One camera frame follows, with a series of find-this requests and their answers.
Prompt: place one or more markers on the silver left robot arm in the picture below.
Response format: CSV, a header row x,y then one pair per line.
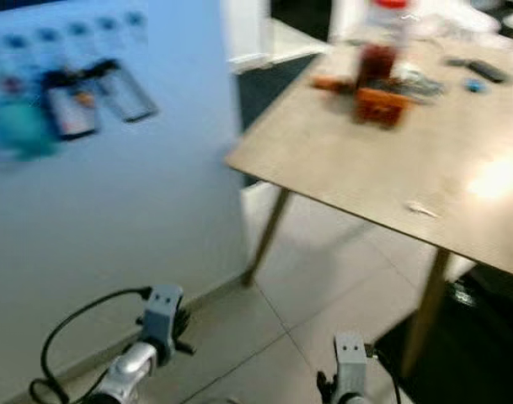
x,y
134,370

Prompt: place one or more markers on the wooden table leg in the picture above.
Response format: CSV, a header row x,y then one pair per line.
x,y
266,237
426,311

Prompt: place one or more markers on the light blue partition board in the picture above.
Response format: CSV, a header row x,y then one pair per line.
x,y
113,219

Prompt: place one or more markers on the black floor mat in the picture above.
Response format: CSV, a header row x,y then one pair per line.
x,y
483,353

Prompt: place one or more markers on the silver key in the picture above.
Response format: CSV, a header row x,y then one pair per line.
x,y
422,208

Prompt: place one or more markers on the wooden table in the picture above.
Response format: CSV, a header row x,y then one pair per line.
x,y
374,160

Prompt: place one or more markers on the black silver key tag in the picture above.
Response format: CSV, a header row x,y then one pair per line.
x,y
72,114
128,93

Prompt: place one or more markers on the dark blue carpet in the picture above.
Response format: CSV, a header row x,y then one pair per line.
x,y
269,93

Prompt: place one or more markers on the teal key fob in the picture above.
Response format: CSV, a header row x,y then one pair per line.
x,y
24,130

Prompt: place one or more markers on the brown cardboard roll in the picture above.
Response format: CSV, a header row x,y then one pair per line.
x,y
330,84

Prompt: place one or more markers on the orange black box device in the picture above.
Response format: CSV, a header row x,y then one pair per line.
x,y
396,109
370,104

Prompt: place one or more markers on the clear jar with red lid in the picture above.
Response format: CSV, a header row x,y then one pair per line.
x,y
378,61

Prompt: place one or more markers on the small blue round object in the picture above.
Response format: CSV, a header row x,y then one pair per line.
x,y
473,85

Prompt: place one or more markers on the black flat phone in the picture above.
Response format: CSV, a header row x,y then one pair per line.
x,y
488,71

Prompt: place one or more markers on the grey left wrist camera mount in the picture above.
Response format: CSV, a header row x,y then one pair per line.
x,y
163,316

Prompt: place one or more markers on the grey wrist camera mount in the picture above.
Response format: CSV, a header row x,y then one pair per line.
x,y
163,316
351,362

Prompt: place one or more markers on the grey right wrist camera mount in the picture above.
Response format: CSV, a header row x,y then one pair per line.
x,y
351,362

